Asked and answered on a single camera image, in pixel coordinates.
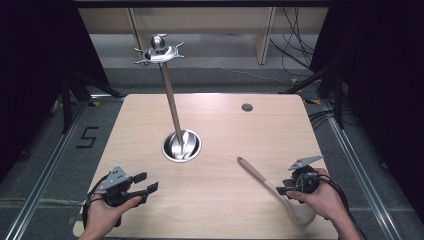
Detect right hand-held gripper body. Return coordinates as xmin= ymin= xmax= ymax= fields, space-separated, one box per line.
xmin=288 ymin=155 xmax=325 ymax=196

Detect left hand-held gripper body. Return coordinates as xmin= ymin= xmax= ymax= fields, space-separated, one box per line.
xmin=94 ymin=165 xmax=134 ymax=208

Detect white ladle with wooden handle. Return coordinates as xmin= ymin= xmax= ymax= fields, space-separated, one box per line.
xmin=236 ymin=156 xmax=318 ymax=227

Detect person's right hand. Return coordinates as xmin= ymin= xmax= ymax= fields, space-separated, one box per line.
xmin=286 ymin=167 xmax=348 ymax=222

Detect person's left hand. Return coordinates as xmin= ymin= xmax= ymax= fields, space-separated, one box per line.
xmin=86 ymin=195 xmax=143 ymax=236

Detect metal utensil rack stand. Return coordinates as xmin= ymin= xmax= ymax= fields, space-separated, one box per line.
xmin=133 ymin=33 xmax=203 ymax=164

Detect black tripod stand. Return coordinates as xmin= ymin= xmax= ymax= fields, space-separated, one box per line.
xmin=59 ymin=64 xmax=125 ymax=135
xmin=279 ymin=61 xmax=349 ymax=130

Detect light wooden shelf unit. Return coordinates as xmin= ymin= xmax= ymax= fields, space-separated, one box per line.
xmin=78 ymin=7 xmax=330 ymax=66

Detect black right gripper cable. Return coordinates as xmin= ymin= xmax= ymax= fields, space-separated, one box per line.
xmin=301 ymin=171 xmax=368 ymax=240

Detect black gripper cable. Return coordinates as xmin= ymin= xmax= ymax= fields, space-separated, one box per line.
xmin=81 ymin=173 xmax=112 ymax=229
xmin=301 ymin=171 xmax=368 ymax=240

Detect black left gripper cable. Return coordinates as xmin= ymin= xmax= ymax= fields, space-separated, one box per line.
xmin=81 ymin=173 xmax=112 ymax=229

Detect aluminium floor rail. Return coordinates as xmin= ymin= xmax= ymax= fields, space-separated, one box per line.
xmin=318 ymin=99 xmax=403 ymax=240
xmin=2 ymin=96 xmax=125 ymax=240

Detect black floor cables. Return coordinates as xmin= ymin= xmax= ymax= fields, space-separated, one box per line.
xmin=307 ymin=105 xmax=360 ymax=132

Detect thin white floor cable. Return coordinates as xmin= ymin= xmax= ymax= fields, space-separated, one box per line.
xmin=186 ymin=64 xmax=295 ymax=86

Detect black hanging cables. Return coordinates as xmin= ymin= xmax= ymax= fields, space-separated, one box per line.
xmin=269 ymin=6 xmax=334 ymax=78

